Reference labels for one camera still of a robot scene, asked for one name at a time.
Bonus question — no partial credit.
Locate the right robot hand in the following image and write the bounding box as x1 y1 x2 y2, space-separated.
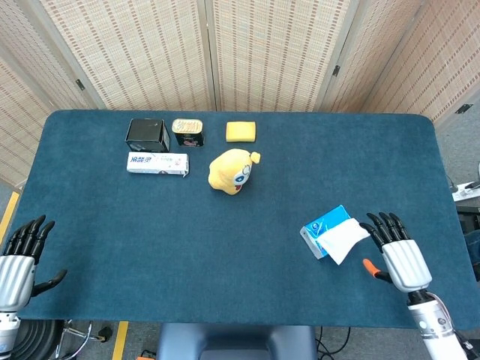
358 211 434 294

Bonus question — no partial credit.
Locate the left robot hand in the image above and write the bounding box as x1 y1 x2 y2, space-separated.
0 214 68 313

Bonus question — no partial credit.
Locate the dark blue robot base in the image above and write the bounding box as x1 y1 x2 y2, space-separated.
155 322 317 360

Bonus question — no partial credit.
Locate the white tissue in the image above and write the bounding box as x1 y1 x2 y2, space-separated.
322 218 371 266

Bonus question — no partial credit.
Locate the blue tissue pack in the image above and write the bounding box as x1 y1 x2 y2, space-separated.
299 204 356 261

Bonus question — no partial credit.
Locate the chrome chair base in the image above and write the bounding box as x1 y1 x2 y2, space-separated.
53 319 113 360

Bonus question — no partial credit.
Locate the white power strip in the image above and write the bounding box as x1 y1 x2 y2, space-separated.
451 180 480 203

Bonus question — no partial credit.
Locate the blue table mat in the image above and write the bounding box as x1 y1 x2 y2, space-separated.
16 109 480 332

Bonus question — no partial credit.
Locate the white toothpaste box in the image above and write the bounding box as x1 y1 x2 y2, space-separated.
126 151 191 178

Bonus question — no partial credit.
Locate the black square box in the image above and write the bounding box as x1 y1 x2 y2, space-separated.
124 118 171 153

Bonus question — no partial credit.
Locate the yellow plush toy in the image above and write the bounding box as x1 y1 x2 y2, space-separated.
208 148 262 196

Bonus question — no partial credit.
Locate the yellow sponge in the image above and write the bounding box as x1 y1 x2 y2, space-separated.
225 121 258 143

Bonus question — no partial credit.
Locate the canned food tin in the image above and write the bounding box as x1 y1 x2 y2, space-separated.
171 118 206 148

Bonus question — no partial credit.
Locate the bamboo folding screen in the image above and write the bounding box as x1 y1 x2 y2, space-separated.
0 0 480 188

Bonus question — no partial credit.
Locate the black corrugated hose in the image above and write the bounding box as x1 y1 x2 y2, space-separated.
7 318 61 360

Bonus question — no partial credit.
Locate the black cable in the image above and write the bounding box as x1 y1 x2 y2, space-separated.
313 325 352 360

